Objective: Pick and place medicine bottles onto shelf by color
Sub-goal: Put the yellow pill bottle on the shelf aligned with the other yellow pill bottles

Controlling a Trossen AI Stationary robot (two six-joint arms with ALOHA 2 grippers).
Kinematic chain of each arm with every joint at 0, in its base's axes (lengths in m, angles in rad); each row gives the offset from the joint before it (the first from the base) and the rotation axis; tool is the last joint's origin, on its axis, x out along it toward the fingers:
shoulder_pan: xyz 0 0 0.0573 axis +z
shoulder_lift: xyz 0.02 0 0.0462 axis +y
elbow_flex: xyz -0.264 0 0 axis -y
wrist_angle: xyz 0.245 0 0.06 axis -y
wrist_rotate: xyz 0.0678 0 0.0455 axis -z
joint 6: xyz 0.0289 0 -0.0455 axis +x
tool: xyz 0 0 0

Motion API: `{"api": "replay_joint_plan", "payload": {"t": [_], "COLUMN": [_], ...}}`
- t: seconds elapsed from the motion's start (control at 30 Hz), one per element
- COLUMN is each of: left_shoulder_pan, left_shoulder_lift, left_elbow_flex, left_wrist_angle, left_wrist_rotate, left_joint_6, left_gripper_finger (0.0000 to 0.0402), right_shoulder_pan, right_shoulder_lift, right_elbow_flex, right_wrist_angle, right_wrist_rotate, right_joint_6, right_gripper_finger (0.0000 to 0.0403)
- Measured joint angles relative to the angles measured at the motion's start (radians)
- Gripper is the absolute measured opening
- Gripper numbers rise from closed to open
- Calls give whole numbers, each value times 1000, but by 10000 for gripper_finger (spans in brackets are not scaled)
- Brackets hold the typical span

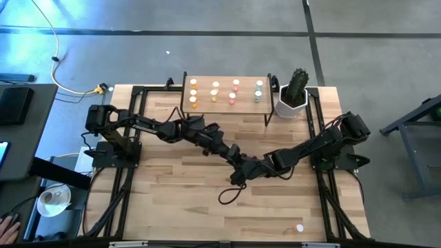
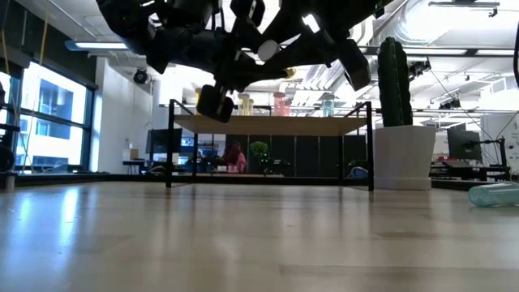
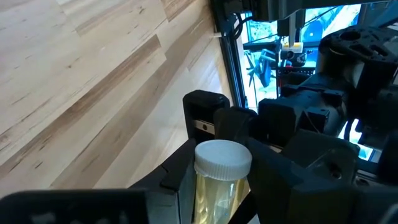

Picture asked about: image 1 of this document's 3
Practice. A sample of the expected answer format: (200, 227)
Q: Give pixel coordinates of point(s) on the clear glass bowl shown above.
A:
(58, 206)

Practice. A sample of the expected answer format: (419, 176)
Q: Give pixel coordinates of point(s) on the grey bin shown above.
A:
(69, 224)

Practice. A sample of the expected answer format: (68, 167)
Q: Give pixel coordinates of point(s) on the black computer mouse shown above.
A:
(12, 217)

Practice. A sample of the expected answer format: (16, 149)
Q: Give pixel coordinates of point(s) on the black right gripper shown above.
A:
(268, 166)

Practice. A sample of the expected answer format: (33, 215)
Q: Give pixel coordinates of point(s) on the grey desk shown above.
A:
(31, 144)

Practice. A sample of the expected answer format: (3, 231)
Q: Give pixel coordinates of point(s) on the black desk beam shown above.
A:
(58, 172)

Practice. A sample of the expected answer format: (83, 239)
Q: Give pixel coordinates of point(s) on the grey metal cart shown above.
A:
(406, 162)

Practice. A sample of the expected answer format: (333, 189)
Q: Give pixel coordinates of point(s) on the person's hand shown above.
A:
(8, 232)

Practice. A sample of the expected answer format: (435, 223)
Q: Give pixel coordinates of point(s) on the wooden shelf black metal legs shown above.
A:
(224, 108)

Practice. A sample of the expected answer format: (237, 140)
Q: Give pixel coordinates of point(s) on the black rectangular device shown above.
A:
(15, 105)

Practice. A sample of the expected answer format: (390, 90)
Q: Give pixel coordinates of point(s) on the phone with blue screen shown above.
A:
(2, 153)

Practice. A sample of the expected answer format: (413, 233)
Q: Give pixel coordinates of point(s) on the white box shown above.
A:
(82, 162)

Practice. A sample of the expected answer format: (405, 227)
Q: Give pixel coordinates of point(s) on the white cup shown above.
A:
(46, 197)

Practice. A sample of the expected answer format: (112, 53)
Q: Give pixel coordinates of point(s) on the small green object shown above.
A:
(438, 114)

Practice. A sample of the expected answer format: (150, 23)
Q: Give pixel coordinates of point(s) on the silver metal bracket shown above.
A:
(320, 245)
(127, 244)

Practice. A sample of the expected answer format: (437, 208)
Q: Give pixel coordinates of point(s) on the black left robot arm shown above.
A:
(151, 127)

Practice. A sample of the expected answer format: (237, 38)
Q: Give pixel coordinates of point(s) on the black frame clamp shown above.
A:
(275, 82)
(169, 82)

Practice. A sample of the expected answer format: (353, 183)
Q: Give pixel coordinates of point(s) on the black aluminium table frame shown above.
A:
(193, 245)

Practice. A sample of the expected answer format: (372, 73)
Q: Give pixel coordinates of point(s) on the black flat bar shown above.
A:
(17, 77)

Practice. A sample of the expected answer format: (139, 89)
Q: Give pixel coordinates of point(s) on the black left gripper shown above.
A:
(234, 155)

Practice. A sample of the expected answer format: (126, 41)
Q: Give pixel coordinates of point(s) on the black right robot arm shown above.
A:
(310, 148)

